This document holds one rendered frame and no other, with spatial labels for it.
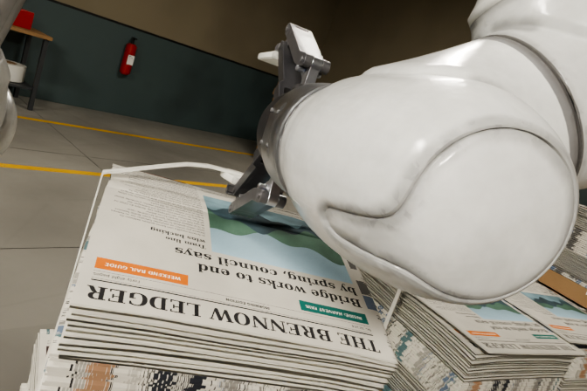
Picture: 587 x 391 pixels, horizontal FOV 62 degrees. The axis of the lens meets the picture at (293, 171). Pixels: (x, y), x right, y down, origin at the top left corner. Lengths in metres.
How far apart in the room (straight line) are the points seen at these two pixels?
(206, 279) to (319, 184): 0.23
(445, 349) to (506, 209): 0.70
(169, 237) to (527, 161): 0.35
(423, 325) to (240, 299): 0.53
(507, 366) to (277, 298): 0.55
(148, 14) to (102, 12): 0.68
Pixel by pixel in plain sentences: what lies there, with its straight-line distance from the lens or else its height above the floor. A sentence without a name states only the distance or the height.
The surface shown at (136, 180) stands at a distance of 0.58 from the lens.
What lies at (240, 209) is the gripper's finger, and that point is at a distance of 0.49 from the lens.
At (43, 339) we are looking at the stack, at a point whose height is 0.83.
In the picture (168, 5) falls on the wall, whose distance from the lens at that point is 7.92.
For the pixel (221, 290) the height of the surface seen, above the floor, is 1.17.
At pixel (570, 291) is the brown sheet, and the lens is 1.44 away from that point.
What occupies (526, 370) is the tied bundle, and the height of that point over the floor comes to 1.02.
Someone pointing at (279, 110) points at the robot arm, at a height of 1.33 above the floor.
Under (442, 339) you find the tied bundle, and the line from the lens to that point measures 0.89.
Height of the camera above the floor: 1.36
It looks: 10 degrees down
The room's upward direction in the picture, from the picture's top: 19 degrees clockwise
